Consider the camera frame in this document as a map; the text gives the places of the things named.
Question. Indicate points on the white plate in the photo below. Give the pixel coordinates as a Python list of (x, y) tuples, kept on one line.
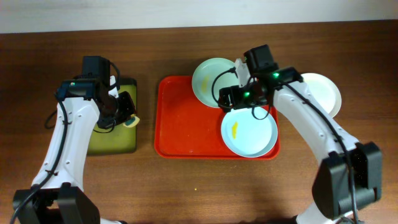
[(325, 92)]

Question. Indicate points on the black tray with soapy water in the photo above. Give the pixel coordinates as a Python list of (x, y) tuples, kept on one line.
[(121, 140)]

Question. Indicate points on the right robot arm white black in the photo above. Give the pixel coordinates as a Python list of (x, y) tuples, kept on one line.
[(349, 175)]

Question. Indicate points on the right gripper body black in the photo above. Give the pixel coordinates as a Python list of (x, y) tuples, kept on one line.
[(240, 95)]

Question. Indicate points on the light blue plate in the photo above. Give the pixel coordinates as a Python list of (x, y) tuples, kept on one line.
[(249, 133)]

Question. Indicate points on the green yellow sponge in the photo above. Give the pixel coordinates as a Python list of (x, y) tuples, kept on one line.
[(132, 122)]

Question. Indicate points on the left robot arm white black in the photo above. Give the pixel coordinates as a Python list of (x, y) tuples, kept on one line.
[(56, 194)]

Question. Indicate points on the mint green plate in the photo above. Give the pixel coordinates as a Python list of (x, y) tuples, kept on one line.
[(204, 76)]

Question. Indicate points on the red plastic tray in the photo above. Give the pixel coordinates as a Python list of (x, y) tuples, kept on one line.
[(188, 129)]

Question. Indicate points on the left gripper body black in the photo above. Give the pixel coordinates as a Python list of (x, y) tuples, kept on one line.
[(126, 106)]

